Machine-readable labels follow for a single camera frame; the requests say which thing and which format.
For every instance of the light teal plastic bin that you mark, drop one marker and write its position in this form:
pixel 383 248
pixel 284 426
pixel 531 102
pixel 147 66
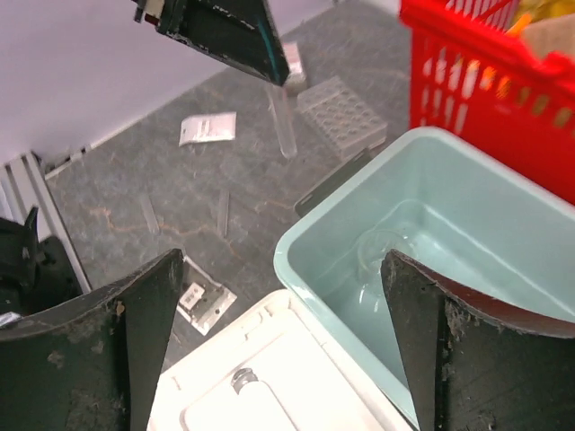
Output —
pixel 446 204

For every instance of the clear test tube on table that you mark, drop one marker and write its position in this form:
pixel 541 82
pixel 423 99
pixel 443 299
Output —
pixel 149 214

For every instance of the clear test tube rack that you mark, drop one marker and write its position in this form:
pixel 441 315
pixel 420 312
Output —
pixel 342 118

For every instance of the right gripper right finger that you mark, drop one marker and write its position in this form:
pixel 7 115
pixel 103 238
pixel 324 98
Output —
pixel 474 362

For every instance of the slotted cable duct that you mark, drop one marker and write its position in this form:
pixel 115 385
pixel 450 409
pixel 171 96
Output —
pixel 23 186

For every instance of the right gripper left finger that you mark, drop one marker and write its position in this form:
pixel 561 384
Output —
pixel 92 363

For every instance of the white powder sachet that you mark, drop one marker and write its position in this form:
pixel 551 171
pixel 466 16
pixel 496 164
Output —
pixel 203 129

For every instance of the black powder sachet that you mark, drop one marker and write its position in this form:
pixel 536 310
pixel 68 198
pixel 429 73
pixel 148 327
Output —
pixel 203 301

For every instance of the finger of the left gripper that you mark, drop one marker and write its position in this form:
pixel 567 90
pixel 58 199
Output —
pixel 240 34

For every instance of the white bin lid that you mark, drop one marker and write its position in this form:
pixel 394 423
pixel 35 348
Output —
pixel 274 368

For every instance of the red plastic shopping basket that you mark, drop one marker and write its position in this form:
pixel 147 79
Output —
pixel 471 77

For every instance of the clear glass test tube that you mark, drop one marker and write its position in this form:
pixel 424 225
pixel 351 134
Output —
pixel 282 117

